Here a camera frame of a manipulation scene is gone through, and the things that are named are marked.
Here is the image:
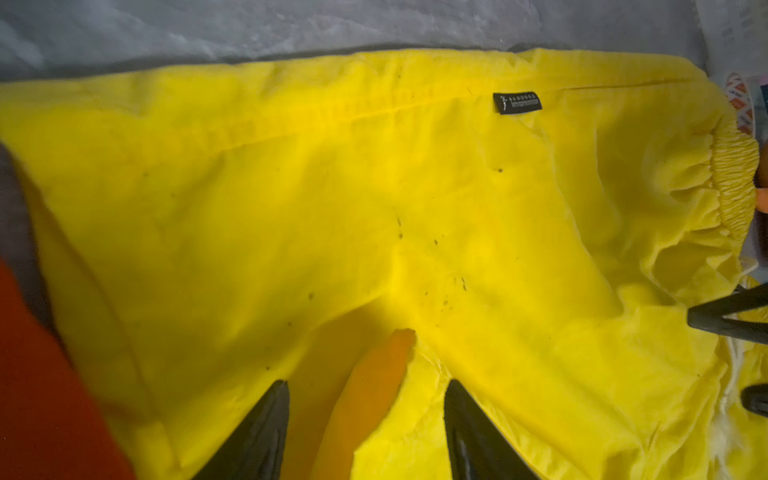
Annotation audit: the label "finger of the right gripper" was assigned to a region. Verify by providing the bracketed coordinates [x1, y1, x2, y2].
[741, 384, 768, 418]
[687, 284, 767, 345]

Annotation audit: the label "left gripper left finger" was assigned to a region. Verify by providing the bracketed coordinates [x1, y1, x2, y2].
[193, 380, 290, 480]

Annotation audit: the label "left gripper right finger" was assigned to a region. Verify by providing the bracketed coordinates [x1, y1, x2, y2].
[444, 379, 539, 480]

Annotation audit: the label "yellow shorts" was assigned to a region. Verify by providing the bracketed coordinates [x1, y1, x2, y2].
[1, 50, 767, 479]

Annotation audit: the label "orange shorts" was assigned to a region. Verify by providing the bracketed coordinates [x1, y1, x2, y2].
[1, 264, 135, 479]

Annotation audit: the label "orange fish plush toy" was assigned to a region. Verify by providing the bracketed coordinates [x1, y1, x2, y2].
[756, 142, 768, 214]

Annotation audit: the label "white tape roll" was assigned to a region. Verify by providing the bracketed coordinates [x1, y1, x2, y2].
[724, 72, 756, 137]

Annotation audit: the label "white plastic basket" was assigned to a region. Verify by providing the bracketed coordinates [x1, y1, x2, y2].
[694, 0, 767, 83]

